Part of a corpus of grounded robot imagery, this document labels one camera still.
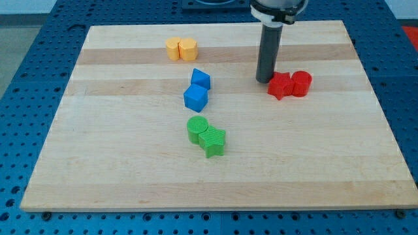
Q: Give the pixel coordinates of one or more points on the blue cube block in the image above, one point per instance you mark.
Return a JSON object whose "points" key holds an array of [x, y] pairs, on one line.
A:
{"points": [[195, 97]]}

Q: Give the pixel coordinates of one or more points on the blue triangle block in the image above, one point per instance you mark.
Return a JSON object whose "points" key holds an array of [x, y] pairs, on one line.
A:
{"points": [[201, 78]]}

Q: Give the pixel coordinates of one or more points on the green cylinder block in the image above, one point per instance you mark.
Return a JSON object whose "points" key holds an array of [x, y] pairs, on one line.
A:
{"points": [[195, 126]]}

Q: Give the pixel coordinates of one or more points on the green star block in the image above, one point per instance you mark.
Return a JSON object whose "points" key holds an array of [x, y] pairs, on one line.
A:
{"points": [[212, 141]]}

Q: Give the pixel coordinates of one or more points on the wooden board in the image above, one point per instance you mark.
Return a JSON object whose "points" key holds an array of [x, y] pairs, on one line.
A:
{"points": [[171, 118]]}

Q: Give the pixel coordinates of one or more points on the yellow hexagon block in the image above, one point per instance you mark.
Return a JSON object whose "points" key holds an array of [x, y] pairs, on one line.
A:
{"points": [[188, 49]]}

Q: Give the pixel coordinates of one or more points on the red star block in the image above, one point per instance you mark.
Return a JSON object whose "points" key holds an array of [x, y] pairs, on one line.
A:
{"points": [[281, 85]]}

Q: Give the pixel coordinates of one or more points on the yellow half-round block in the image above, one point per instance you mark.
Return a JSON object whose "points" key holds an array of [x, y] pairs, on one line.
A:
{"points": [[172, 48]]}

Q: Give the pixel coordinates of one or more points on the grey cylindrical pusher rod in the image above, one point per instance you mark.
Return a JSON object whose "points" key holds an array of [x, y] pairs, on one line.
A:
{"points": [[268, 52]]}

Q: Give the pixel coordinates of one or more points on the red cylinder block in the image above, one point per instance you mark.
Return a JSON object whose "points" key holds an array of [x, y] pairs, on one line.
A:
{"points": [[302, 81]]}

